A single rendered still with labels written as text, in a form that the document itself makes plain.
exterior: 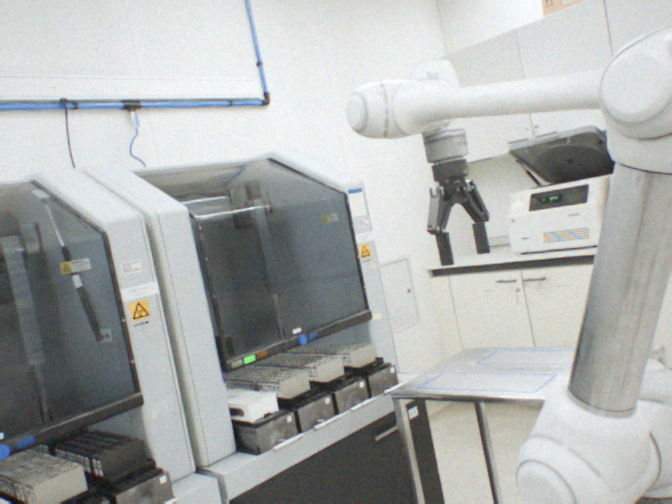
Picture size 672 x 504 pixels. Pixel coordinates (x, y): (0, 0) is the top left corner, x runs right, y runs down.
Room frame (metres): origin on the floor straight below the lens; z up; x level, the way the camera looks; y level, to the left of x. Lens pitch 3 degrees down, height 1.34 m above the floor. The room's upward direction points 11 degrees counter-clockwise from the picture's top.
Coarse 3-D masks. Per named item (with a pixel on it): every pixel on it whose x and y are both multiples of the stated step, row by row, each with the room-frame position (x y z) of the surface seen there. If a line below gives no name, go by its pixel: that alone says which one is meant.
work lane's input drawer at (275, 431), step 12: (264, 420) 1.81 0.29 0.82; (276, 420) 1.83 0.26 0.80; (288, 420) 1.86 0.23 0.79; (240, 432) 1.83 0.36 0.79; (252, 432) 1.79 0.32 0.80; (264, 432) 1.79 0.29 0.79; (276, 432) 1.82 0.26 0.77; (288, 432) 1.85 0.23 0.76; (252, 444) 1.80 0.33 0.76; (264, 444) 1.79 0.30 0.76; (276, 444) 1.82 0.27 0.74; (288, 444) 1.79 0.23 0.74
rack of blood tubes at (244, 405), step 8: (232, 392) 2.01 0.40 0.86; (240, 392) 1.99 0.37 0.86; (248, 392) 1.96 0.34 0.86; (256, 392) 1.94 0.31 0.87; (264, 392) 1.92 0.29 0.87; (232, 400) 1.91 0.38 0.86; (240, 400) 1.89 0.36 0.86; (248, 400) 1.87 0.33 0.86; (256, 400) 1.85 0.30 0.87; (264, 400) 1.85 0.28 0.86; (272, 400) 1.87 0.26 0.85; (232, 408) 2.01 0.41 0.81; (240, 408) 1.85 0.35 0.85; (248, 408) 1.82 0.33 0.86; (256, 408) 1.83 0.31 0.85; (264, 408) 1.85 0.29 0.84; (272, 408) 1.87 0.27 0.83; (232, 416) 1.88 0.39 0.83; (240, 416) 1.86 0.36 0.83; (248, 416) 1.82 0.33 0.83; (256, 416) 1.83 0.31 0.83; (264, 416) 1.85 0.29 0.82
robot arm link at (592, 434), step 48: (624, 48) 0.84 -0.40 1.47; (624, 96) 0.83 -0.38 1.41; (624, 144) 0.88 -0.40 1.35; (624, 192) 0.90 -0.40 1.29; (624, 240) 0.91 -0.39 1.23; (624, 288) 0.93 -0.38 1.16; (624, 336) 0.95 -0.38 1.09; (576, 384) 1.01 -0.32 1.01; (624, 384) 0.97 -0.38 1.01; (576, 432) 0.99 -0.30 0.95; (624, 432) 0.97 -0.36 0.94; (528, 480) 1.01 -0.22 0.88; (576, 480) 0.97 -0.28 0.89; (624, 480) 0.98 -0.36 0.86
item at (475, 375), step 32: (480, 352) 2.08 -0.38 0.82; (512, 352) 2.00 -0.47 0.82; (544, 352) 1.94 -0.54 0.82; (416, 384) 1.86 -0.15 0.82; (448, 384) 1.80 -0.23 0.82; (480, 384) 1.74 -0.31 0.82; (512, 384) 1.69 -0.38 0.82; (544, 384) 1.64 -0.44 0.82; (480, 416) 2.14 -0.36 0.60; (416, 480) 1.82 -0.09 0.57
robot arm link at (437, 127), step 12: (432, 60) 1.38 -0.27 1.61; (444, 60) 1.39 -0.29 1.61; (420, 72) 1.38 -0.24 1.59; (432, 72) 1.37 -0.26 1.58; (444, 72) 1.37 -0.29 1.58; (432, 84) 1.35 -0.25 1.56; (444, 84) 1.36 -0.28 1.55; (456, 84) 1.38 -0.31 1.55; (444, 120) 1.36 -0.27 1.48; (456, 120) 1.38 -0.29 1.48; (432, 132) 1.38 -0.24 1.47; (444, 132) 1.37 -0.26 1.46
